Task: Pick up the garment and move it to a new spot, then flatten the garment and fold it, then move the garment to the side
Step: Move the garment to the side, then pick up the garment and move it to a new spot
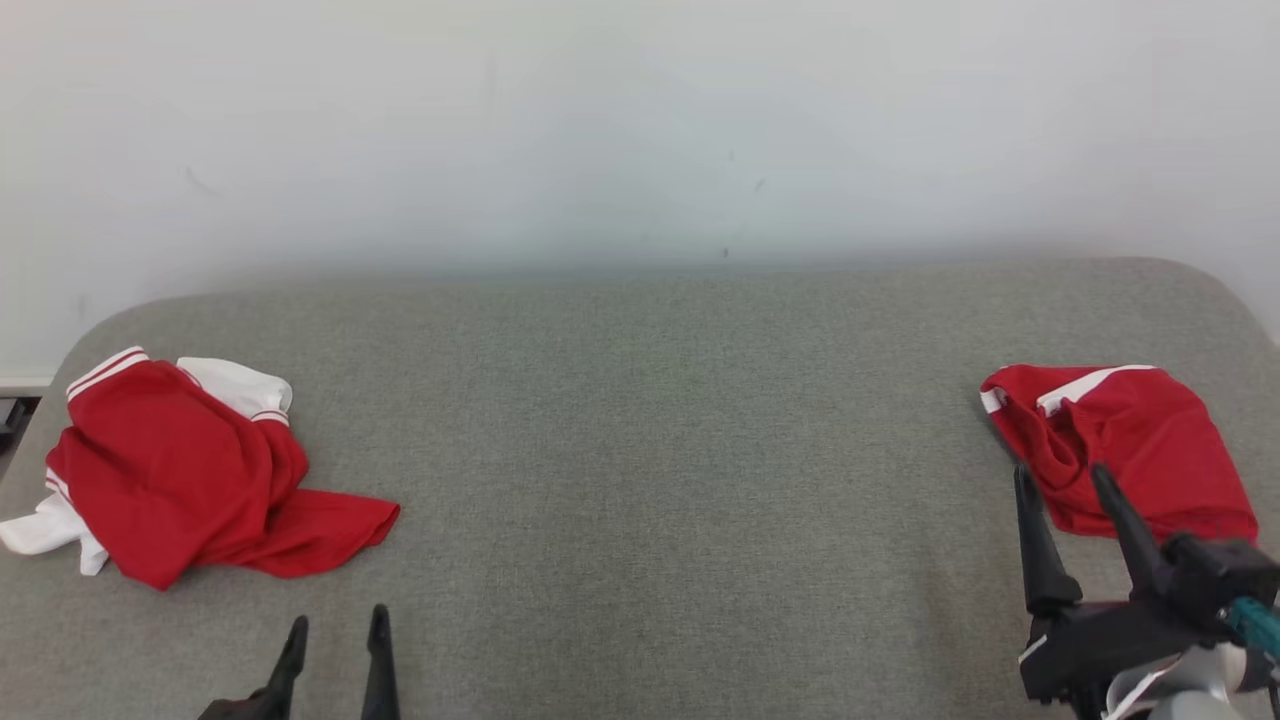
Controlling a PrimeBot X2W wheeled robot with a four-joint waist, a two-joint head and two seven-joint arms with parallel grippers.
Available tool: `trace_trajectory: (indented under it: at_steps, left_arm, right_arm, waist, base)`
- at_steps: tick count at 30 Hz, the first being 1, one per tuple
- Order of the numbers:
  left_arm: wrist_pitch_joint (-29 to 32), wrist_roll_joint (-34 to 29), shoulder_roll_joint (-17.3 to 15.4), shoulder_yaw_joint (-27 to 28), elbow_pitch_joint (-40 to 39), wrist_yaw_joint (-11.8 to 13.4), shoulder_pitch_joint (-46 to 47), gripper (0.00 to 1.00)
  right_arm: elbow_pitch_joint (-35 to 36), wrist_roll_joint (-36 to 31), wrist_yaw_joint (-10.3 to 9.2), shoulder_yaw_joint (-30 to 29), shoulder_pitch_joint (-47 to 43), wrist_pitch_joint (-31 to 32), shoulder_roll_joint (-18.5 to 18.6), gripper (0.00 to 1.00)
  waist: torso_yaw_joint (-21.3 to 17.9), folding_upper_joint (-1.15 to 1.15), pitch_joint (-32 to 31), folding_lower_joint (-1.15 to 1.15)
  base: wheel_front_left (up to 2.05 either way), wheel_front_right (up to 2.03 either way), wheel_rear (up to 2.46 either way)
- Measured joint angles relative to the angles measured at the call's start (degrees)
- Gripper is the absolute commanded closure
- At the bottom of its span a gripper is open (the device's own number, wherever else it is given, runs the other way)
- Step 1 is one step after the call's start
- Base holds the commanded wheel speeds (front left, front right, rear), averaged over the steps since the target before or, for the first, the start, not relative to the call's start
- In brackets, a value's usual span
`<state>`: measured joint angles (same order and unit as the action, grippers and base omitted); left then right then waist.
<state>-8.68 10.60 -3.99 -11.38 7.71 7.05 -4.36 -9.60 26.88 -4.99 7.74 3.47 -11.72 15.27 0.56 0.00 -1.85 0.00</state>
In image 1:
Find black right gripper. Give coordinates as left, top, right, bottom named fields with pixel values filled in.
left=1013, top=462, right=1242, bottom=717

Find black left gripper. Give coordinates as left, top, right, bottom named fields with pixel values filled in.
left=198, top=604, right=402, bottom=720

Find red shorts white stripe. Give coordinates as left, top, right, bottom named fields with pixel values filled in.
left=979, top=364, right=1260, bottom=547

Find red Bulls jersey white sleeves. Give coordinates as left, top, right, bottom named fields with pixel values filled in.
left=0, top=346, right=402, bottom=592

